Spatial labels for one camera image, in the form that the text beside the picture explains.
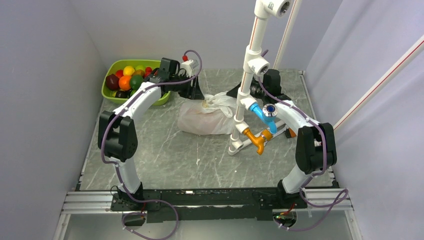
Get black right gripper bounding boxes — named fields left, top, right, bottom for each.
left=226, top=75, right=268, bottom=101

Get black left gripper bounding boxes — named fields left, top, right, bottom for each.
left=170, top=73, right=205, bottom=101

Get white printed plastic bag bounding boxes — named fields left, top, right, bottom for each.
left=177, top=91, right=237, bottom=135

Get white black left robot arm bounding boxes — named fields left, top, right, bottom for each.
left=98, top=55, right=205, bottom=210

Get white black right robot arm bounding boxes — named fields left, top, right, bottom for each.
left=227, top=69, right=337, bottom=208

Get red fake cherry tomatoes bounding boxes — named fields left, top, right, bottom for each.
left=143, top=67, right=159, bottom=78

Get green fake lime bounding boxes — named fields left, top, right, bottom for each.
left=129, top=74, right=144, bottom=90

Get yellow fake lemon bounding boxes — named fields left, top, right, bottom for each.
left=122, top=65, right=136, bottom=76

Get orange fake orange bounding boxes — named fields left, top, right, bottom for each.
left=118, top=75, right=132, bottom=91

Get dark red fake apple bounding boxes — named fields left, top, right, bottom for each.
left=105, top=74, right=120, bottom=91

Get blue plastic faucet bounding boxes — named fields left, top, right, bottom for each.
left=248, top=103, right=278, bottom=134

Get orange brass faucet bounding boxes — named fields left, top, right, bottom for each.
left=242, top=128, right=273, bottom=155

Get green plastic fruit basin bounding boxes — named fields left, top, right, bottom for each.
left=101, top=59, right=160, bottom=104

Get white diagonal corner pipe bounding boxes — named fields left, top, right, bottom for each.
left=333, top=35, right=424, bottom=131

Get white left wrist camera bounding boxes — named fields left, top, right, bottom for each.
left=180, top=55, right=200, bottom=78

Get white PVC pipe frame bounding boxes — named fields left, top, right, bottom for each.
left=228, top=0, right=302, bottom=156

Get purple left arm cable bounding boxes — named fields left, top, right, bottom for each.
left=100, top=49, right=204, bottom=240

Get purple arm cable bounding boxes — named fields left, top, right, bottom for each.
left=100, top=49, right=204, bottom=240
left=256, top=49, right=349, bottom=232

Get aluminium table edge rail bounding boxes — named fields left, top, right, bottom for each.
left=298, top=70, right=339, bottom=190

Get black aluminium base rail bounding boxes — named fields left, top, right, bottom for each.
left=61, top=187, right=354, bottom=223

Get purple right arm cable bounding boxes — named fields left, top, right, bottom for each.
left=256, top=49, right=349, bottom=232

